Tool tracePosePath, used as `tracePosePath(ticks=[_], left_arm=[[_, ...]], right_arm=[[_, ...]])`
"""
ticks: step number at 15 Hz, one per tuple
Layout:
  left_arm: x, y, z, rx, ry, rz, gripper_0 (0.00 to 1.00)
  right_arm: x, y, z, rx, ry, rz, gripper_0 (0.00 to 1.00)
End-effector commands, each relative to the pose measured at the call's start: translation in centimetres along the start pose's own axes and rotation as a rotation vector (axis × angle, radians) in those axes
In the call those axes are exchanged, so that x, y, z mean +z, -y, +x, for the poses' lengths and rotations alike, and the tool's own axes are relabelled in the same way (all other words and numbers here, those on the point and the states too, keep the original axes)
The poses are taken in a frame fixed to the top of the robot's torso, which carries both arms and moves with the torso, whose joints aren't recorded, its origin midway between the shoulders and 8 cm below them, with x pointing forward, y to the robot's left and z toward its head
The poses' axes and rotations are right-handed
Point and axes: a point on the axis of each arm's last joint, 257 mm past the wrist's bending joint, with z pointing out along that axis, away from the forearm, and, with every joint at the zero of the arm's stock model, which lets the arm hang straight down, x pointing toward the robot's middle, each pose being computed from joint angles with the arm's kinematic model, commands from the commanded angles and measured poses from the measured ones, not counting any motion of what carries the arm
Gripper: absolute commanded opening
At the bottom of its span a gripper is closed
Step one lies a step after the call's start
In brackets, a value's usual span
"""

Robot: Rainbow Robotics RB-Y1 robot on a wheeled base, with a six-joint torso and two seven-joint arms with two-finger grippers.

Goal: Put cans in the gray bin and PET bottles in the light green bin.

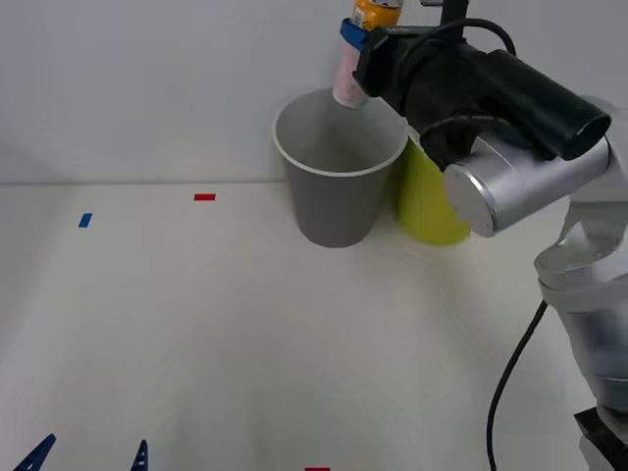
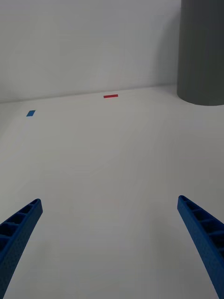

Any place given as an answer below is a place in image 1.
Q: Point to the grey plastic waste bin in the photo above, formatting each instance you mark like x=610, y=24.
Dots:
x=333, y=211

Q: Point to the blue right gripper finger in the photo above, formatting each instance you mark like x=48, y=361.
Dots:
x=353, y=32

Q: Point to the silver and black right arm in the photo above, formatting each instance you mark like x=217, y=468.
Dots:
x=530, y=162

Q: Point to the orange and pink drink can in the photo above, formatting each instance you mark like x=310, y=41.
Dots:
x=349, y=73

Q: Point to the yellow-green plastic waste bin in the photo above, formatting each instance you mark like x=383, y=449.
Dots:
x=427, y=211

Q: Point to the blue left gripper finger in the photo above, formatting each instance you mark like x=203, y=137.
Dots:
x=35, y=455
x=140, y=458

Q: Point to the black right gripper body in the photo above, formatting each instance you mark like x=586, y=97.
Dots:
x=397, y=64

